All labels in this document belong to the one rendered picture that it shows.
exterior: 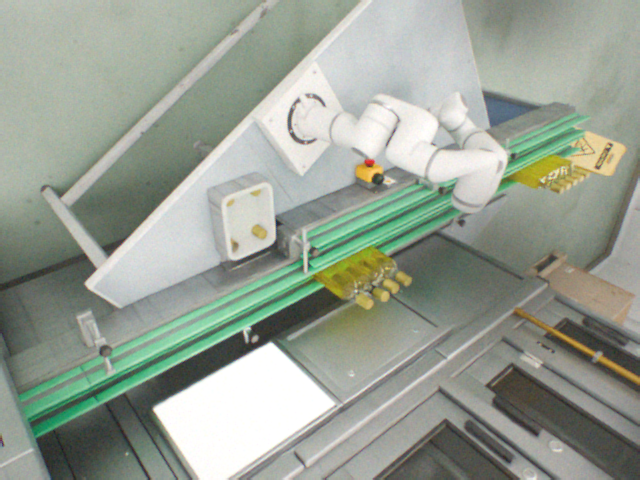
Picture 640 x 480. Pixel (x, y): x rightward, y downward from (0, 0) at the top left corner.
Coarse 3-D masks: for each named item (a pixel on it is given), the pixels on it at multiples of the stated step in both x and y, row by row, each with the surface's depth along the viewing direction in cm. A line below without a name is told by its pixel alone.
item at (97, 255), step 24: (264, 0) 199; (240, 24) 196; (216, 48) 193; (192, 72) 191; (168, 96) 189; (144, 120) 186; (120, 144) 184; (96, 168) 182; (48, 192) 187; (72, 192) 180; (72, 216) 171; (96, 264) 150
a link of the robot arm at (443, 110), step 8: (448, 96) 160; (456, 96) 157; (440, 104) 161; (448, 104) 156; (456, 104) 154; (464, 104) 158; (432, 112) 162; (440, 112) 155; (448, 112) 152; (456, 112) 152; (464, 112) 159; (440, 120) 154; (448, 120) 153; (456, 120) 153; (464, 120) 154; (448, 128) 155; (456, 128) 154
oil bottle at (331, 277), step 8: (320, 272) 167; (328, 272) 165; (336, 272) 165; (320, 280) 168; (328, 280) 164; (336, 280) 162; (344, 280) 162; (352, 280) 162; (336, 288) 162; (344, 288) 159; (352, 288) 159; (344, 296) 160
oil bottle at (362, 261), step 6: (348, 258) 172; (354, 258) 171; (360, 258) 171; (366, 258) 171; (360, 264) 168; (366, 264) 168; (372, 264) 168; (366, 270) 166; (372, 270) 166; (378, 270) 166; (372, 276) 165; (378, 276) 165; (372, 282) 166
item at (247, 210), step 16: (240, 192) 147; (224, 208) 145; (240, 208) 158; (256, 208) 162; (272, 208) 157; (224, 224) 148; (240, 224) 161; (256, 224) 165; (272, 224) 160; (240, 240) 163; (256, 240) 163; (272, 240) 163; (240, 256) 157
